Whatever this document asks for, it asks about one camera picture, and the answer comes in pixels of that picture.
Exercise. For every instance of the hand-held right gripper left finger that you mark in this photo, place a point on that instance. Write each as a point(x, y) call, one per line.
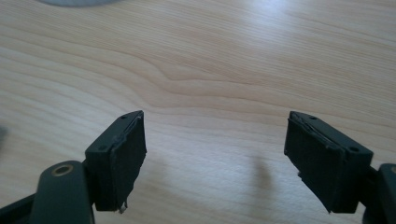
point(116, 161)

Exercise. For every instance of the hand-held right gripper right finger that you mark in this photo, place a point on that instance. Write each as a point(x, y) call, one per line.
point(327, 161)

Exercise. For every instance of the grey round object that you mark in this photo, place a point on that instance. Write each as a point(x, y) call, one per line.
point(77, 2)

